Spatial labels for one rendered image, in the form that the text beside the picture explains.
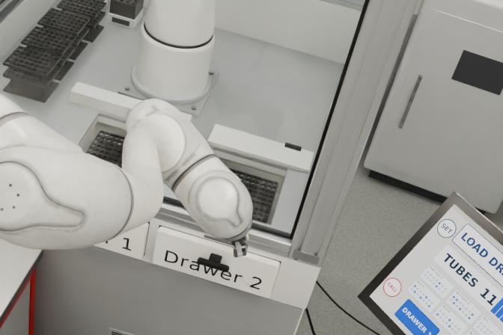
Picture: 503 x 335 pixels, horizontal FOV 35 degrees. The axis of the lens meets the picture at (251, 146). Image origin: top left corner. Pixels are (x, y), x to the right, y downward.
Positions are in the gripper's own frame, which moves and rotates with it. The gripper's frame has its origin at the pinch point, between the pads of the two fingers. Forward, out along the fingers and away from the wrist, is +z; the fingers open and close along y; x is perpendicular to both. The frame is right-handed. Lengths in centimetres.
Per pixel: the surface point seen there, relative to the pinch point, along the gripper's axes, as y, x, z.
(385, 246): 12, -47, 162
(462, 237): -10.6, -45.4, -1.9
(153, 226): 8.2, 19.8, 9.3
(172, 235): 5.0, 15.8, 8.2
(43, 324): -4, 60, 43
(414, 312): -23.3, -32.1, 1.5
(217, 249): -0.2, 6.4, 9.5
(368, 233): 19, -42, 165
